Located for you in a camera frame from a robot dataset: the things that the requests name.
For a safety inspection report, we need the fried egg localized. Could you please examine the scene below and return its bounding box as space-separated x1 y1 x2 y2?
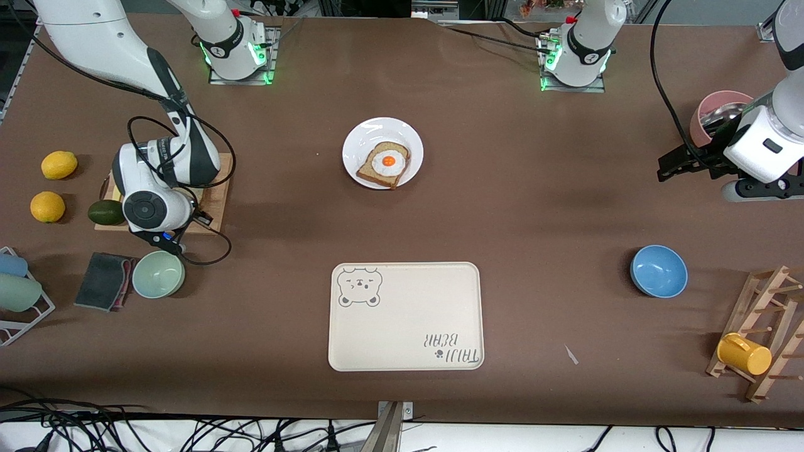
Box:
372 151 406 176

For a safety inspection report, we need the toast slice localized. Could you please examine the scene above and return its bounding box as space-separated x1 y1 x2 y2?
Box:
356 142 410 190

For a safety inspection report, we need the white round plate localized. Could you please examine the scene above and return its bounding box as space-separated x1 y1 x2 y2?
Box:
342 117 425 190

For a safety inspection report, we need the shiny metal ladle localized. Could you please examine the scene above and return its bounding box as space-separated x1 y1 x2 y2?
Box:
700 104 748 129

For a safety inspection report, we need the pink bowl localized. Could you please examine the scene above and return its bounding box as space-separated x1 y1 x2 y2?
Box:
690 91 754 148

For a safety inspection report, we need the blue bowl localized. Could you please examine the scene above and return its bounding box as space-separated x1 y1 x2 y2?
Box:
630 245 688 299

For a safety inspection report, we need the wooden mug rack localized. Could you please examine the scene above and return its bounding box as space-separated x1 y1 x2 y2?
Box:
706 266 804 404

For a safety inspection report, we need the yellow mug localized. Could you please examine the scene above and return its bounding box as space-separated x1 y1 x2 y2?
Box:
717 333 773 376

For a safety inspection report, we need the cream bear print tray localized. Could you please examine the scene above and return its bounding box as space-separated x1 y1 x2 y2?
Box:
328 262 485 372

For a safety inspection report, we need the wooden cutting board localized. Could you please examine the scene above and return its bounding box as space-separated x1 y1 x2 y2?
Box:
94 154 234 235

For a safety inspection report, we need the pale green bowl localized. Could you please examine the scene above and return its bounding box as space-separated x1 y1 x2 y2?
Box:
132 250 186 299

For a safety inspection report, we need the green avocado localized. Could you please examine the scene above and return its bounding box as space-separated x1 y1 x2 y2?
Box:
87 200 126 226

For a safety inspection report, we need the dark grey folded cloth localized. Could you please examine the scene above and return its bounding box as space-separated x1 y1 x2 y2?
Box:
74 252 138 313

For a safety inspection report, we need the yellow lemon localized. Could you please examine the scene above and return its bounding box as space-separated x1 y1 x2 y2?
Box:
30 191 66 223
41 151 79 180

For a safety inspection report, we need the lower yellow lemon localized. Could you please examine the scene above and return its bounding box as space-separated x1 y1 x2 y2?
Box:
30 191 66 223

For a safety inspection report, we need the pale green cup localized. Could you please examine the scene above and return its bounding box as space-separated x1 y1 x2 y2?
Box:
0 274 43 313

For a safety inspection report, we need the light blue cup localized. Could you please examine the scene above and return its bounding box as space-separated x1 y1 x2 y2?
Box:
0 252 29 278

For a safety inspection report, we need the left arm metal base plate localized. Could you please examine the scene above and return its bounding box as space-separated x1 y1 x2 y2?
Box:
537 31 607 94

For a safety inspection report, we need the black cable on table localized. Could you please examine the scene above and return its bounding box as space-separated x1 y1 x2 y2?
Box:
440 24 547 54

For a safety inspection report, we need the metal table edge bracket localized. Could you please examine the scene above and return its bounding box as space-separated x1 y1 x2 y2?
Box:
371 401 414 452

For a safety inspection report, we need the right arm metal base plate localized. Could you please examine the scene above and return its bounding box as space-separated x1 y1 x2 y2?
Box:
209 25 277 85

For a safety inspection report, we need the black floor cable bundle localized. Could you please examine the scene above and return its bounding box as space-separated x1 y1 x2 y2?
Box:
0 389 378 452

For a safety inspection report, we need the white wire cup rack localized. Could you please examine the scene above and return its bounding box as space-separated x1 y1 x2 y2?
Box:
0 247 56 347

